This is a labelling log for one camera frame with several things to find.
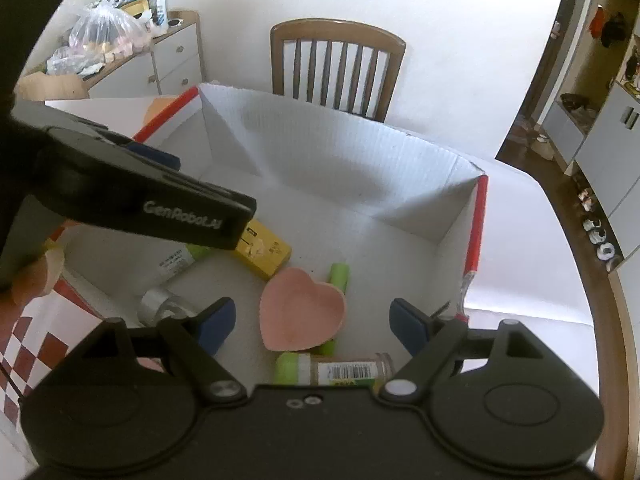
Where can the pink heart dish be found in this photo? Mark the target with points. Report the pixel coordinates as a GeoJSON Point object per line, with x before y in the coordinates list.
{"type": "Point", "coordinates": [302, 310]}

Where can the yellow card pack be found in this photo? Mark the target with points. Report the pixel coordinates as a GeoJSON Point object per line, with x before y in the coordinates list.
{"type": "Point", "coordinates": [267, 252]}

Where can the dark wooden chair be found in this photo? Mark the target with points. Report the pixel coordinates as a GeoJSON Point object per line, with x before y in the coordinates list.
{"type": "Point", "coordinates": [337, 35]}

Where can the white drawer cabinet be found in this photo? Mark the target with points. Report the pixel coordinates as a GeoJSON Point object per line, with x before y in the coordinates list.
{"type": "Point", "coordinates": [170, 60]}

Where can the white shoe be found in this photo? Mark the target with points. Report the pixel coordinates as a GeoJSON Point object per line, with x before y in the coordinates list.
{"type": "Point", "coordinates": [595, 230]}
{"type": "Point", "coordinates": [586, 199]}
{"type": "Point", "coordinates": [610, 260]}

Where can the person's left hand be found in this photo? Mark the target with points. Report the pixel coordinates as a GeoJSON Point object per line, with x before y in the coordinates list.
{"type": "Point", "coordinates": [42, 275]}

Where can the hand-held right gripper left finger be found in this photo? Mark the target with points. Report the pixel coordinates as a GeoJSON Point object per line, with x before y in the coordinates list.
{"type": "Point", "coordinates": [217, 327]}

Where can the red cardboard box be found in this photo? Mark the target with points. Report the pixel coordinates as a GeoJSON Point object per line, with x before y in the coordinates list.
{"type": "Point", "coordinates": [325, 160]}

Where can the green marker tube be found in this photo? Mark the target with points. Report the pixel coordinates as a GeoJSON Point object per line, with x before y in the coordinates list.
{"type": "Point", "coordinates": [339, 277]}

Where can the jar with green lid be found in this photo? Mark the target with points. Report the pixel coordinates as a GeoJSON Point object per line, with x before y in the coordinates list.
{"type": "Point", "coordinates": [335, 369]}

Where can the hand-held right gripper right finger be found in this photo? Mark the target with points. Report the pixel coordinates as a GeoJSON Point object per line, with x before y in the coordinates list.
{"type": "Point", "coordinates": [407, 325]}

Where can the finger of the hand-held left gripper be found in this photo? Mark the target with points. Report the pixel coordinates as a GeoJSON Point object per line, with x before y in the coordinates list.
{"type": "Point", "coordinates": [155, 157]}

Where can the red hanging cloth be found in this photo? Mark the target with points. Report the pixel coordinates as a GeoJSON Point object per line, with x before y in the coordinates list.
{"type": "Point", "coordinates": [596, 22]}

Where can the white shoe bench cabinet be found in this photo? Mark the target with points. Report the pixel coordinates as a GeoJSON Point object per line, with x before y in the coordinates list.
{"type": "Point", "coordinates": [562, 125]}

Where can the white lower cabinet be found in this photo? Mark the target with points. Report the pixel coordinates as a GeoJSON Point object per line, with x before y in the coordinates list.
{"type": "Point", "coordinates": [620, 125]}

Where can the clear plastic bag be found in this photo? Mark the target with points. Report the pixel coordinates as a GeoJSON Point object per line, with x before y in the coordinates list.
{"type": "Point", "coordinates": [107, 30]}

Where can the green white tube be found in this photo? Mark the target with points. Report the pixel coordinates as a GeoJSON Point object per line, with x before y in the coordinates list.
{"type": "Point", "coordinates": [180, 260]}

